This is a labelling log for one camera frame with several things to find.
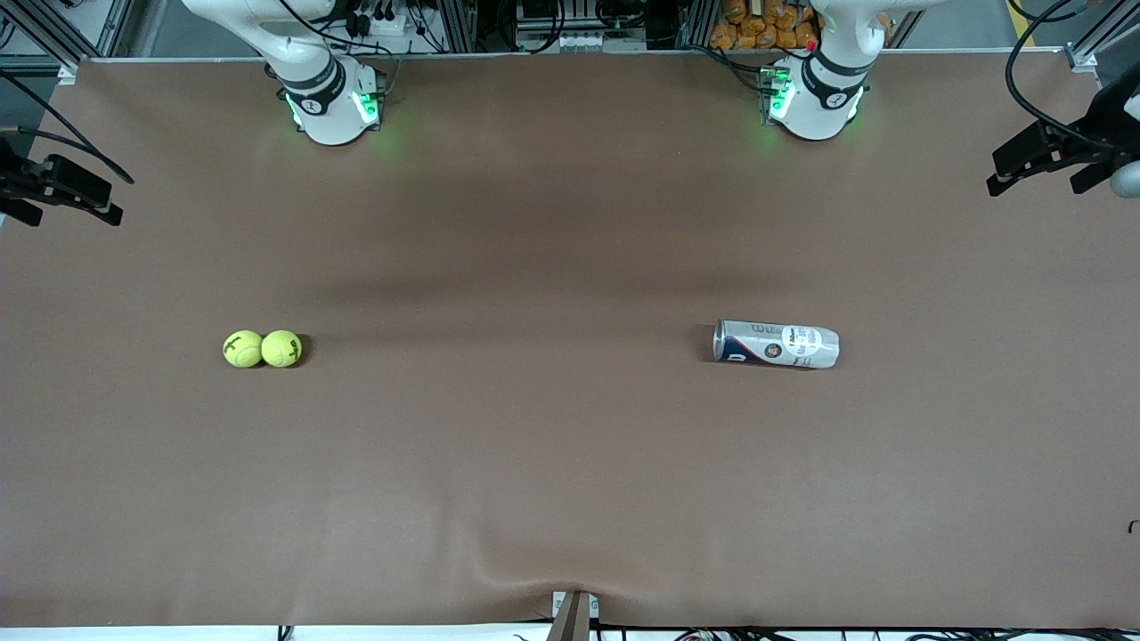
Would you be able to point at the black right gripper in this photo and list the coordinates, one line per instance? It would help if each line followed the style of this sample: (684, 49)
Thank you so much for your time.
(18, 179)

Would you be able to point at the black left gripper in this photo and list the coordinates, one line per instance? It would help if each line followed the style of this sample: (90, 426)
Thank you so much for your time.
(1107, 126)

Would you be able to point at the yellow-green tennis ball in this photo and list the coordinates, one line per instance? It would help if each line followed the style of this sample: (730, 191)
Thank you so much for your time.
(281, 348)
(242, 348)

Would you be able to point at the white and blue ball can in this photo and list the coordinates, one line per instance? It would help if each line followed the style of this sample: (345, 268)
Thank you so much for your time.
(775, 344)

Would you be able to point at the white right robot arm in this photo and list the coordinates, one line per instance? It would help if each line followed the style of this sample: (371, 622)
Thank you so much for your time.
(329, 107)

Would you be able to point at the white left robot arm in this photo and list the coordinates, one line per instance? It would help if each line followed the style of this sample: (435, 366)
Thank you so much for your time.
(815, 111)

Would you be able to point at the pile of orange round items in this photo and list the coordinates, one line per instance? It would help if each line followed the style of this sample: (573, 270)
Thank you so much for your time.
(761, 27)

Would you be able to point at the white power strip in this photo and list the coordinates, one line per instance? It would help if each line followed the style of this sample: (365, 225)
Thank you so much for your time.
(383, 27)

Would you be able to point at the white terminal block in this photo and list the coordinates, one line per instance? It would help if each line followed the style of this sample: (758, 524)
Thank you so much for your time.
(592, 41)

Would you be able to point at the brown table mat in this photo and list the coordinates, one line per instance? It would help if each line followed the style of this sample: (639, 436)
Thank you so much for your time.
(570, 445)

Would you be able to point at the aluminium frame profile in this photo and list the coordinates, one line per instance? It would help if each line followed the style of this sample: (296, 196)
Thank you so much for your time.
(53, 36)
(699, 22)
(1100, 36)
(456, 25)

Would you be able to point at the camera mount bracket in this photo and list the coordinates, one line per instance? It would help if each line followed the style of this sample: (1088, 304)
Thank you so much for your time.
(572, 616)

